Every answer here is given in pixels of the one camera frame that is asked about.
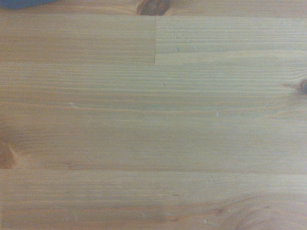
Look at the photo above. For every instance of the blue object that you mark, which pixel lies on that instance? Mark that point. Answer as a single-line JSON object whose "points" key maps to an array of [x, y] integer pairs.
{"points": [[21, 3]]}

